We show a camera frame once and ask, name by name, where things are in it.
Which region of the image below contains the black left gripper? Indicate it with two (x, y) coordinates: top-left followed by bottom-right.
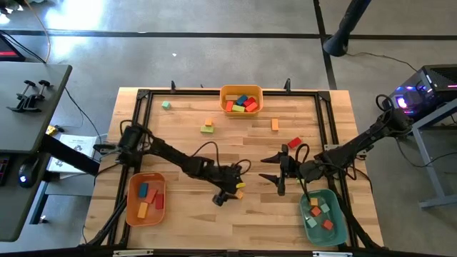
(212, 163), (248, 208)

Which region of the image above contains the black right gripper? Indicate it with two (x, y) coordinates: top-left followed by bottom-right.
(258, 144), (303, 196)

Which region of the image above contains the yellow plastic bin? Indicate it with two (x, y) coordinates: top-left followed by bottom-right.
(219, 84), (265, 117)

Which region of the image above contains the orange plastic bin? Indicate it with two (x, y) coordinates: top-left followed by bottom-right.
(125, 171), (167, 228)

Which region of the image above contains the teal plastic bin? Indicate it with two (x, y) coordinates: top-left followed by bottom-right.
(298, 188), (348, 248)

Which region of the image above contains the black floor pole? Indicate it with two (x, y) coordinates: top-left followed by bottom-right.
(323, 0), (372, 58)

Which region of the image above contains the grey metal stand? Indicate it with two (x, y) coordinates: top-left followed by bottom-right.
(395, 101), (457, 209)

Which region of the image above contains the white paper booklet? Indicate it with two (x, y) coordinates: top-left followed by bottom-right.
(46, 133), (99, 179)

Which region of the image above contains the black diagonal bar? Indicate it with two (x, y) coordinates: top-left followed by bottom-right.
(41, 133), (101, 176)

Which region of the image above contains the computer tower with coloured lights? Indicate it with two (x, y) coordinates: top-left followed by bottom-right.
(387, 64), (457, 121)

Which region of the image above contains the black computer mouse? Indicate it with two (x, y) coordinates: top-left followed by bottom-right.
(18, 156), (41, 189)

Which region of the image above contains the grey side desk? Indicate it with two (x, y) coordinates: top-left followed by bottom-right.
(0, 61), (74, 243)

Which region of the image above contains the black keyboard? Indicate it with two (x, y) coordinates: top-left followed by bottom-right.
(0, 155), (11, 186)

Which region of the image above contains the dark laptop with red strip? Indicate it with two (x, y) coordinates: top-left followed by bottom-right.
(0, 34), (26, 62)

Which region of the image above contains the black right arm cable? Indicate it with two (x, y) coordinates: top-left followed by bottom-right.
(291, 142), (312, 206)

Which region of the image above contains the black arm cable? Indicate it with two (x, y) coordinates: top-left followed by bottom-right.
(189, 141), (253, 176)
(291, 142), (312, 206)

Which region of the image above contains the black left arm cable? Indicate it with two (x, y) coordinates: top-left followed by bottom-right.
(189, 141), (253, 176)

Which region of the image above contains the white edge bracket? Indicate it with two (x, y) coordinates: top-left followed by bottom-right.
(313, 251), (353, 257)
(113, 249), (154, 257)

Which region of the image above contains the black aluminium table frame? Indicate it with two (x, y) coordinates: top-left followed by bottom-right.
(80, 87), (385, 251)

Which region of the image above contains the black floor cable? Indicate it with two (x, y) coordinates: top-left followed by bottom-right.
(346, 51), (418, 72)
(0, 30), (47, 64)
(396, 139), (457, 168)
(64, 87), (104, 136)

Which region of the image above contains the yellow cable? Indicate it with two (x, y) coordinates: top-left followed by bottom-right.
(23, 0), (51, 64)

